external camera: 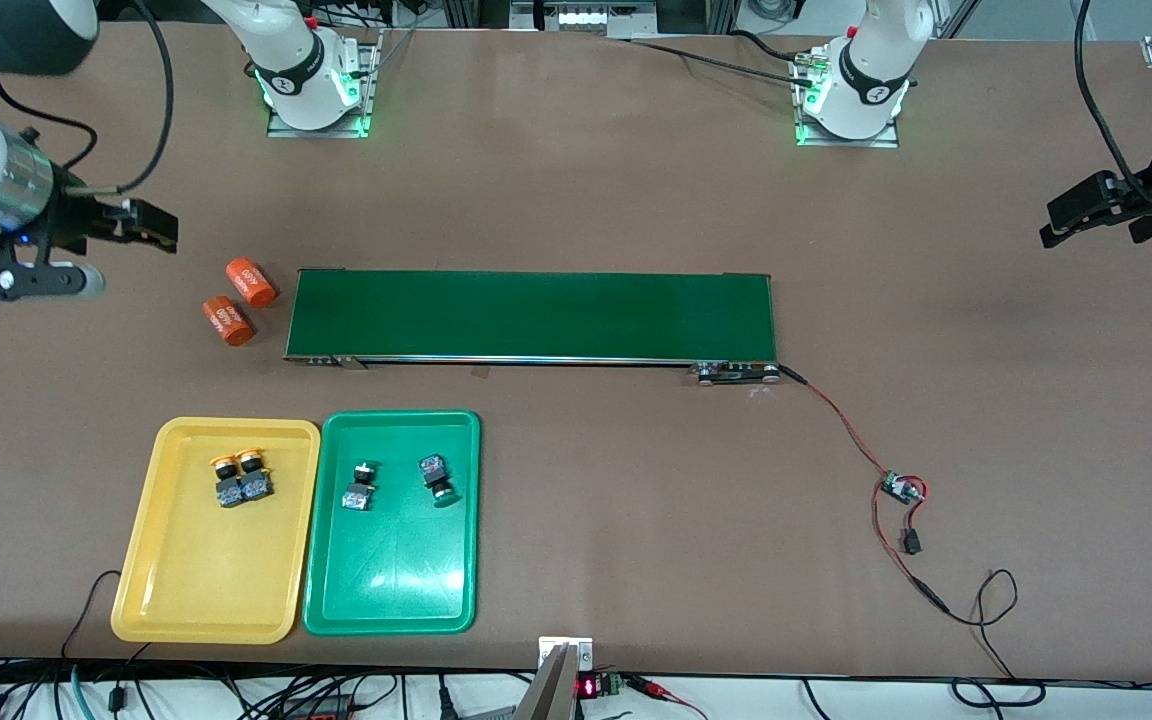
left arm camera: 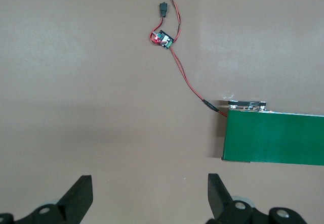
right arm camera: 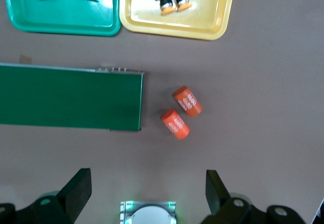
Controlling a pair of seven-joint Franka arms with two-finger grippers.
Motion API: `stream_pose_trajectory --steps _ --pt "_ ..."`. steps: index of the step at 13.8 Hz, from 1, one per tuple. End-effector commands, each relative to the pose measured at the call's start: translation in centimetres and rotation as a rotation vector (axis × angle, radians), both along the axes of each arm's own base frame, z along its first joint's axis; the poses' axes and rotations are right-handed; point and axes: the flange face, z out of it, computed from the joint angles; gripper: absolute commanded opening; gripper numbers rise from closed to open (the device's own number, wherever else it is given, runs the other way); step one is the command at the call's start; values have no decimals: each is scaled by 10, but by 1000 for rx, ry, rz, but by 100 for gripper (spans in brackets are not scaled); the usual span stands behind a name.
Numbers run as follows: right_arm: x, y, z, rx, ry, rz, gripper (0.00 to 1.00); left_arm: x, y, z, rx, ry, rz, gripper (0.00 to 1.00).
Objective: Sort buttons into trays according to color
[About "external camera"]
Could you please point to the small green circuit board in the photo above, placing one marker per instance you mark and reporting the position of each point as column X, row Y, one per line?
column 901, row 487

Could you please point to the green conveyor belt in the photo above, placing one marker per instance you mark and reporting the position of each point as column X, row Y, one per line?
column 536, row 315

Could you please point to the yellow plastic tray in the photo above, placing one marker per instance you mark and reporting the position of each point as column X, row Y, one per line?
column 206, row 570

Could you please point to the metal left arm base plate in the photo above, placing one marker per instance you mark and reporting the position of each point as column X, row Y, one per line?
column 841, row 142

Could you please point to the silver mounting bracket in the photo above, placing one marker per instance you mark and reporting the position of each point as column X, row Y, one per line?
column 581, row 652

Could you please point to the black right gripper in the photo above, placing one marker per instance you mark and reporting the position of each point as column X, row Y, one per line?
column 69, row 219

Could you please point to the green plastic tray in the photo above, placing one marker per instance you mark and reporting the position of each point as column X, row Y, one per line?
column 406, row 570

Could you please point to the orange cylinder battery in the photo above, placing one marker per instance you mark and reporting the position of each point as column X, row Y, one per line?
column 251, row 283
column 228, row 322

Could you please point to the yellow push button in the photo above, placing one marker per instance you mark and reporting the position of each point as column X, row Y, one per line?
column 254, row 478
column 227, row 485

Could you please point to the grey light box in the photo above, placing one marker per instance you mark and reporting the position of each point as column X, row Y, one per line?
column 584, row 15

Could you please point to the red digit display module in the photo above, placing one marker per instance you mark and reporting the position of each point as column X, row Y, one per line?
column 591, row 686

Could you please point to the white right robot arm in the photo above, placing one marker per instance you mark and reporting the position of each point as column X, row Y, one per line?
column 291, row 60

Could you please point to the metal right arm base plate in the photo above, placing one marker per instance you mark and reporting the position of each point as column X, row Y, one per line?
column 368, row 90

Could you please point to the red clip lead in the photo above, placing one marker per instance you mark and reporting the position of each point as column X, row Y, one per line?
column 661, row 690

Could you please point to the green push button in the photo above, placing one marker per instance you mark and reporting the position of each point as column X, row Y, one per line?
column 438, row 480
column 360, row 490

